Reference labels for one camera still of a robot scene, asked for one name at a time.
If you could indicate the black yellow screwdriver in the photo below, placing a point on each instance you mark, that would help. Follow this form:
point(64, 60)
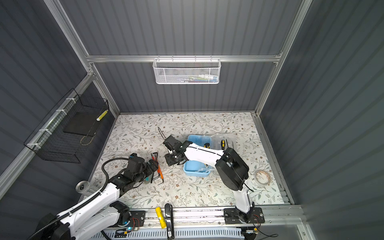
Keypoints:
point(223, 144)

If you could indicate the white wire mesh basket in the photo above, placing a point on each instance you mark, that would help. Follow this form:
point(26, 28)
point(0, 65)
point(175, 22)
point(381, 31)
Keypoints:
point(187, 73)

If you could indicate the clear tape roll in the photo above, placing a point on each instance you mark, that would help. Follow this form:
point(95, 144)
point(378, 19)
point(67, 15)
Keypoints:
point(263, 178)

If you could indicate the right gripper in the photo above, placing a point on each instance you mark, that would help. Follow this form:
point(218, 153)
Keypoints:
point(168, 159)

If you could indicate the yellow marker on rail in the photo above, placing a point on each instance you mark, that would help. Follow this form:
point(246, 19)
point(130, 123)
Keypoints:
point(161, 217)

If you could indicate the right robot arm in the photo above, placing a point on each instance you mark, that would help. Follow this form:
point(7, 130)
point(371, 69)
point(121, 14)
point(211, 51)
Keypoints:
point(233, 171)

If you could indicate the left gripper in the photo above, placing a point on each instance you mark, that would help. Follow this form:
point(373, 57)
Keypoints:
point(148, 168)

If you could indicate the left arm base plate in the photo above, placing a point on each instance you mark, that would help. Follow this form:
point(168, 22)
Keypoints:
point(131, 219)

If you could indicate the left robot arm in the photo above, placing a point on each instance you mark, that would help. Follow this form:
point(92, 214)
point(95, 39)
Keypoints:
point(101, 209)

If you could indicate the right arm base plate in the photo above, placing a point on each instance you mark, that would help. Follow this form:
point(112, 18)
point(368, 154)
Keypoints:
point(234, 216)

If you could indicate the yellow tube in basket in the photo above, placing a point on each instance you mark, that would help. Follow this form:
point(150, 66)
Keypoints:
point(102, 115)

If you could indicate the black handle tool on rail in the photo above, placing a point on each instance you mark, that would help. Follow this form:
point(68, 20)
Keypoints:
point(169, 219)

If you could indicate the black pad in basket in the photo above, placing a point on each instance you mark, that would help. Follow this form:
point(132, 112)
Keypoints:
point(83, 124)

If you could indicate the black wire basket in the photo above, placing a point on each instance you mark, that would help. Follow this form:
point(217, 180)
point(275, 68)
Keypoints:
point(50, 143)

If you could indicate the blue plastic tool box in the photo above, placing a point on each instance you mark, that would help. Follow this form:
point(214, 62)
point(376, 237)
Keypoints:
point(202, 160)

